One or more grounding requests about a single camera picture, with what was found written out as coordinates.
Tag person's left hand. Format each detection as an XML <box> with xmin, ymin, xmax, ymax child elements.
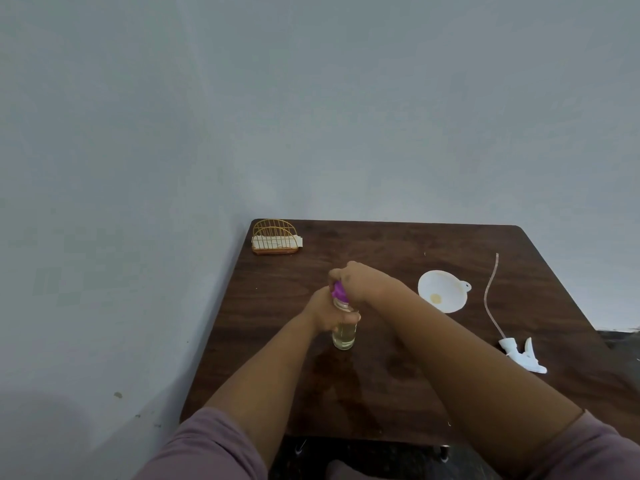
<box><xmin>302</xmin><ymin>287</ymin><xmax>361</xmax><ymax>335</ymax></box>

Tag person's right hand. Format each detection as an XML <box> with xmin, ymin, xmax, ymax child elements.
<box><xmin>328</xmin><ymin>261</ymin><xmax>401</xmax><ymax>308</ymax></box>

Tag clear plastic bottle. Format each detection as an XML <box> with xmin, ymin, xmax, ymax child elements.
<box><xmin>331</xmin><ymin>297</ymin><xmax>360</xmax><ymax>351</ymax></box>

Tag white plastic funnel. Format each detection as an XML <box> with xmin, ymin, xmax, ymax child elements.
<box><xmin>417</xmin><ymin>270</ymin><xmax>473</xmax><ymax>314</ymax></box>

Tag white spray trigger with tube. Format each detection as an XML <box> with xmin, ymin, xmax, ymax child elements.
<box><xmin>483</xmin><ymin>253</ymin><xmax>548</xmax><ymax>375</ymax></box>

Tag person's right forearm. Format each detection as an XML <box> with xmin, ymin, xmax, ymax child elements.
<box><xmin>379</xmin><ymin>284</ymin><xmax>586</xmax><ymax>480</ymax></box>

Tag person's left forearm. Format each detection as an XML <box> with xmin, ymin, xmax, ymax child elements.
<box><xmin>205</xmin><ymin>314</ymin><xmax>321</xmax><ymax>465</ymax></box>

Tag person's mauve shirt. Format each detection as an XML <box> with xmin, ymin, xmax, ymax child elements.
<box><xmin>132</xmin><ymin>407</ymin><xmax>640</xmax><ymax>480</ymax></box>

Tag white folded napkins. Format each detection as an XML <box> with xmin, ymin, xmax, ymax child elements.
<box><xmin>252</xmin><ymin>234</ymin><xmax>305</xmax><ymax>249</ymax></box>

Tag gold wire napkin holder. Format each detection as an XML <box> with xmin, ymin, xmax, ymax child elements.
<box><xmin>251</xmin><ymin>219</ymin><xmax>305</xmax><ymax>255</ymax></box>

